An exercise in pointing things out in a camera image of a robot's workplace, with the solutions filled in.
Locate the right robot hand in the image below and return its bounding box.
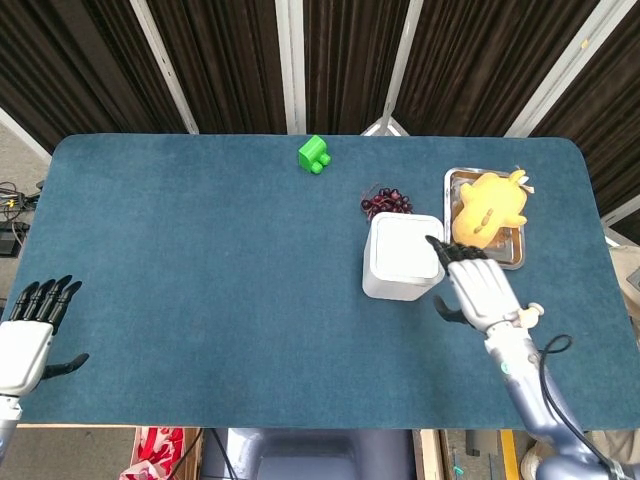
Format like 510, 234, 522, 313
425, 235, 524, 336

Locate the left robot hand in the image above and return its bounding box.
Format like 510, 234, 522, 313
0, 274, 91, 398

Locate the white plastic box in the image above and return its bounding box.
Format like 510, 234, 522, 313
361, 211, 446, 302

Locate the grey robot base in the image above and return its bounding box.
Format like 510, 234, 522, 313
200, 427, 417, 480

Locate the metal tray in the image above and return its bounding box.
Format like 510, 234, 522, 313
443, 167, 528, 271

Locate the yellow plush toy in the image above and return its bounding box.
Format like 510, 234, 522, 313
451, 168, 535, 249

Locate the dark red grape bunch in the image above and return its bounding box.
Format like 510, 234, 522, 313
360, 183, 415, 220

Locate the red white plastic bag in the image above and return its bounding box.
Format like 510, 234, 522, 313
118, 425, 187, 480

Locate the blue desk mat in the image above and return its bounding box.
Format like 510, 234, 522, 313
3, 132, 640, 432

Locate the green toy block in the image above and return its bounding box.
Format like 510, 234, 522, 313
297, 134, 332, 176

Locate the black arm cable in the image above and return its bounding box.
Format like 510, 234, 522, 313
537, 334, 616, 469

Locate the black cables and box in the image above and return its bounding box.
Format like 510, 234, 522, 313
0, 180, 42, 258

